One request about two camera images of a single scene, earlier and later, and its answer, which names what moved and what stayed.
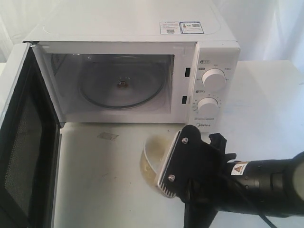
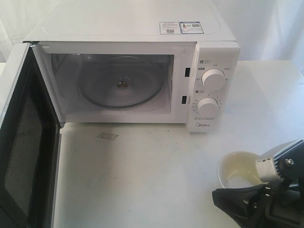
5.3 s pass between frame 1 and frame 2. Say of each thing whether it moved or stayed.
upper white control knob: stayed
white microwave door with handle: stayed
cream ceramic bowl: moved
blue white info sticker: stayed
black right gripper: moved
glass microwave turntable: stayed
